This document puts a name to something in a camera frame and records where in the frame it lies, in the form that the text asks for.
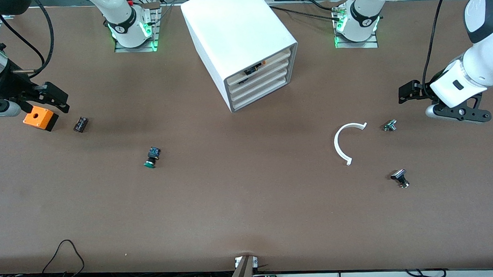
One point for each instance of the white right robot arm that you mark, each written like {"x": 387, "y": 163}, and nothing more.
{"x": 127, "y": 19}

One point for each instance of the chrome metal fitting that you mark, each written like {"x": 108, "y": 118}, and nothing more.
{"x": 390, "y": 125}

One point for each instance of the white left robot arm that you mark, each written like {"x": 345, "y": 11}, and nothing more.
{"x": 488, "y": 57}

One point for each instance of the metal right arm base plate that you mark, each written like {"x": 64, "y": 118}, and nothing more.
{"x": 122, "y": 47}

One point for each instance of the brown camera mount bar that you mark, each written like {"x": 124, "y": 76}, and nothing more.
{"x": 241, "y": 276}

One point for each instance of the white drawer cabinet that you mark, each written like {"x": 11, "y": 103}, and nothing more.
{"x": 233, "y": 26}

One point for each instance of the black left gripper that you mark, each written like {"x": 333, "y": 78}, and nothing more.
{"x": 415, "y": 90}

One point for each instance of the black silver push button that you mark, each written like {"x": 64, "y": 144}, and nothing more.
{"x": 399, "y": 175}

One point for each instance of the small black electrical component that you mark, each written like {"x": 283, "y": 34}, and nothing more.
{"x": 80, "y": 124}

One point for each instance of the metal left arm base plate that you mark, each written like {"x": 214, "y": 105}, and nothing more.
{"x": 371, "y": 43}

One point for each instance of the white plastic drawer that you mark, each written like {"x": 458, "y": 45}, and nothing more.
{"x": 279, "y": 86}
{"x": 279, "y": 77}
{"x": 278, "y": 59}
{"x": 279, "y": 68}

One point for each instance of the green push button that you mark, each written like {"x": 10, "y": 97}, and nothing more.
{"x": 151, "y": 157}

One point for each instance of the white semicircular bracket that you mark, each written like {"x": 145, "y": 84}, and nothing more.
{"x": 337, "y": 145}

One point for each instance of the orange box with hole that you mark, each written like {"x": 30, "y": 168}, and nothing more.
{"x": 37, "y": 119}

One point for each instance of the black orange electrical component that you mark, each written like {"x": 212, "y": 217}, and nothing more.
{"x": 252, "y": 69}

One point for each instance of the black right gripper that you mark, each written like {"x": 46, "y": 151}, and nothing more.
{"x": 8, "y": 87}

